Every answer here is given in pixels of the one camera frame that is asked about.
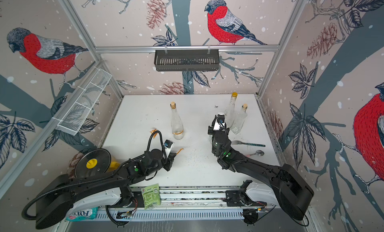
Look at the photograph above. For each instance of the yellow cap glass bottle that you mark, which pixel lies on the yellow cap glass bottle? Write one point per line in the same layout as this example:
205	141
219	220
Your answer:
230	110

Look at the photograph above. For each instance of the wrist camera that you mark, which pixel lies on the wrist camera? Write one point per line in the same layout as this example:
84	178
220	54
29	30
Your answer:
168	145
219	123

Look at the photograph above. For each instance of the green handled fork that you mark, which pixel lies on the green handled fork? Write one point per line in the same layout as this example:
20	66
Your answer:
237	142

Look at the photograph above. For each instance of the green snack packet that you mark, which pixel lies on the green snack packet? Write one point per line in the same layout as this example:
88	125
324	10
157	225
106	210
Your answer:
151	196

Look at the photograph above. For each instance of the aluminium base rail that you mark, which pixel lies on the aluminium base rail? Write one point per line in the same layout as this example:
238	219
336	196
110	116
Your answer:
182	204

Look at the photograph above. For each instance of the white wire mesh basket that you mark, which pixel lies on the white wire mesh basket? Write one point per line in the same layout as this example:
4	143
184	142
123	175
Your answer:
76	118

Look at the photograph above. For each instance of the small corked labelled bottle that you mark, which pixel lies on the small corked labelled bottle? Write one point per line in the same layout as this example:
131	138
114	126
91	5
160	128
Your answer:
239	119

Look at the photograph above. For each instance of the tall corked glass bottle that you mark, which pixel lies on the tall corked glass bottle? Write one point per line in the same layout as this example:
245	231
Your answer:
176	123

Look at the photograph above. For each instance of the black hanging metal basket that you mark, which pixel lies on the black hanging metal basket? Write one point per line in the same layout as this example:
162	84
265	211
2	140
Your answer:
187	60

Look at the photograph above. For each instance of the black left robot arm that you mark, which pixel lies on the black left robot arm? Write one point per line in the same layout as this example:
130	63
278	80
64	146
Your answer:
65	196

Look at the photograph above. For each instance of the Fox's candy bag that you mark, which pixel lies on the Fox's candy bag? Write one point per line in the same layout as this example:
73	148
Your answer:
88	214

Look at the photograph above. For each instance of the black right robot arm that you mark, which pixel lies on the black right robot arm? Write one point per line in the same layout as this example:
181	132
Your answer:
291	191

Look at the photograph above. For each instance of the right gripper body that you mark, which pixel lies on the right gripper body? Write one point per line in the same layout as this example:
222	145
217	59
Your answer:
216	134

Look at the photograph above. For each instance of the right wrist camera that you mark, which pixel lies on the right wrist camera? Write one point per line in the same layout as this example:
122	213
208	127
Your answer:
219	123

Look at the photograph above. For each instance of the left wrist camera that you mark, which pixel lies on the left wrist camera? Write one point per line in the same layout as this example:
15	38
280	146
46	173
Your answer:
168	145

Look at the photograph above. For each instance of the pink handled spoon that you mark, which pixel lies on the pink handled spoon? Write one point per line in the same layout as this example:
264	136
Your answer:
258	153

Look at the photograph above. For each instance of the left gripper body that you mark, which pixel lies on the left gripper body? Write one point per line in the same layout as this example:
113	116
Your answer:
167	164

